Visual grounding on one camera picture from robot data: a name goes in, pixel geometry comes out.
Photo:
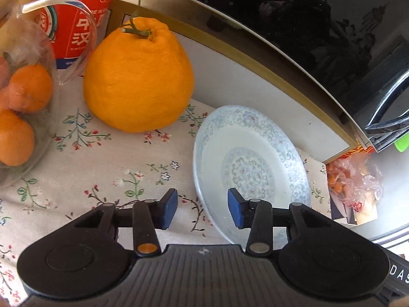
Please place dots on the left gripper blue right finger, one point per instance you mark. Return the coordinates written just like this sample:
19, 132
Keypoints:
260, 217

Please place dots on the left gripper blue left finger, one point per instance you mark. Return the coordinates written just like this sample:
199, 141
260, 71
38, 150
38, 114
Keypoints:
145, 217

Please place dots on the blue patterned plate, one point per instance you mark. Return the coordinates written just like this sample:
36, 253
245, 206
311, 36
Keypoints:
239, 147

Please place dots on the black white Ganten carton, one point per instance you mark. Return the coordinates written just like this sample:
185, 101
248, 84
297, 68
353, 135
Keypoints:
352, 216

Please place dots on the floral tablecloth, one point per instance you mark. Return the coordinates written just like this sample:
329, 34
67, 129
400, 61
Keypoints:
88, 164

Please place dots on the plastic bag of small oranges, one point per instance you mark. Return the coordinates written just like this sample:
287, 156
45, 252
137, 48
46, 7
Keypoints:
356, 181

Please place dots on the red gift box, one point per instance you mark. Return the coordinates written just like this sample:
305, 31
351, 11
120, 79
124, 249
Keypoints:
401, 145

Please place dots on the large orange citrus on table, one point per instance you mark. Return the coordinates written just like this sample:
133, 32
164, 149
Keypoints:
139, 77

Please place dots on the white gold-trimmed cabinet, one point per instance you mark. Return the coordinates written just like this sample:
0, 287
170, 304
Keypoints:
234, 67

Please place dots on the glass jar of small oranges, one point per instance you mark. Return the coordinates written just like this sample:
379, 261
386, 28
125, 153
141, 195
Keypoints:
30, 84

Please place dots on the black microwave oven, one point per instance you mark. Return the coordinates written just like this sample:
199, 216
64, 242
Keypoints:
355, 50

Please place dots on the red white paper cup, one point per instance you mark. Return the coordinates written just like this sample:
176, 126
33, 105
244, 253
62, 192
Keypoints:
69, 29

